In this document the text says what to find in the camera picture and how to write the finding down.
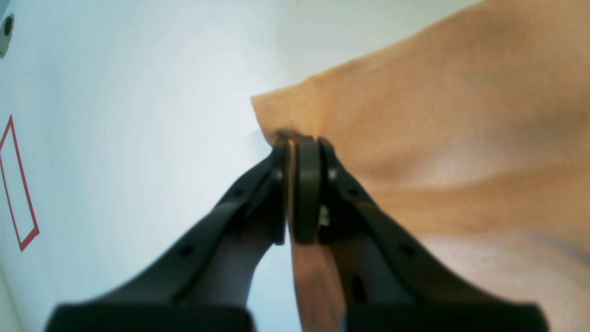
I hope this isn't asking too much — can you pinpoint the peach orange T-shirt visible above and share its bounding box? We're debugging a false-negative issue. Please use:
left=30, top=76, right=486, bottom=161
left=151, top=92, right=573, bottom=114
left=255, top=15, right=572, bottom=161
left=251, top=0, right=590, bottom=332

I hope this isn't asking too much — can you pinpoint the right table grommet hole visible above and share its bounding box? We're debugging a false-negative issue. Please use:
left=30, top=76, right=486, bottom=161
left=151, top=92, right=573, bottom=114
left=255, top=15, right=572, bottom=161
left=0, top=13, right=14, bottom=59

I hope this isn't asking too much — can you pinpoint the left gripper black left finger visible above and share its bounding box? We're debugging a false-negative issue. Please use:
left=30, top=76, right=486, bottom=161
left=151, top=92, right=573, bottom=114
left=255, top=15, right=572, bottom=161
left=46, top=138, right=289, bottom=332

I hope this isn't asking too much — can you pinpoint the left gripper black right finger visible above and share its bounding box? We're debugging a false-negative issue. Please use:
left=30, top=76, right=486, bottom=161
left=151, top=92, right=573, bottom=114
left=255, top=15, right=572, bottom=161
left=293, top=136, right=549, bottom=332

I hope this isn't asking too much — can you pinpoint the red triangle sticker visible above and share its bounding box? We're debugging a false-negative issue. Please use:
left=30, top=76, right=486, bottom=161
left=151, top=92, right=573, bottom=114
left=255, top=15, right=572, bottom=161
left=0, top=115, right=40, bottom=252

